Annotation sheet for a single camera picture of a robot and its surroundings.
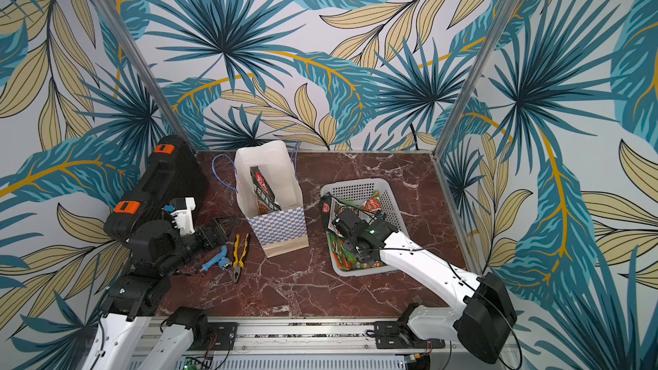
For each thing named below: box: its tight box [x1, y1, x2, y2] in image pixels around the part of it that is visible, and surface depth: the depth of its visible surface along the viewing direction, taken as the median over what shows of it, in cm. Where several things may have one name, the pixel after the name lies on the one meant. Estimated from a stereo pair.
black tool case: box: [103, 134, 210, 239], surface depth 79 cm
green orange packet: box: [327, 221, 370, 272], surface depth 82 cm
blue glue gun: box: [198, 244, 233, 273], surface depth 87 cm
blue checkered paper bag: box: [234, 140, 310, 258], surface depth 83 cm
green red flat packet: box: [363, 190, 382, 213], surface depth 102 cm
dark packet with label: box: [319, 194, 345, 239], surface depth 89 cm
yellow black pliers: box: [233, 232, 251, 284], surface depth 87 cm
